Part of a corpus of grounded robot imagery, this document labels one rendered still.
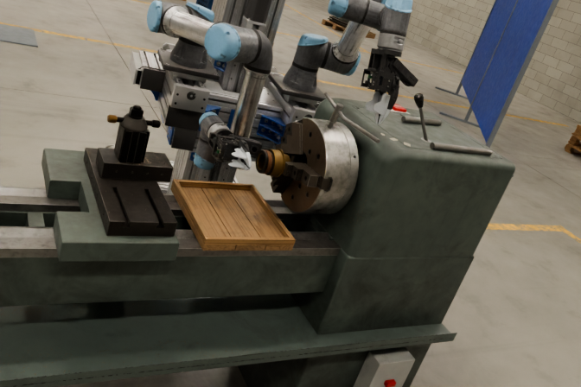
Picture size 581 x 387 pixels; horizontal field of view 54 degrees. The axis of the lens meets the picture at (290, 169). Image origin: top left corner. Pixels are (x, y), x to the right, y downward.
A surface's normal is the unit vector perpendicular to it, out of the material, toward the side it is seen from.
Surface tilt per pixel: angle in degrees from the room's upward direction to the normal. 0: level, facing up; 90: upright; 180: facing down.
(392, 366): 90
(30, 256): 90
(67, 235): 0
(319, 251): 90
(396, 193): 90
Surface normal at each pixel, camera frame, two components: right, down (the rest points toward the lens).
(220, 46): -0.66, 0.08
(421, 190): 0.42, 0.47
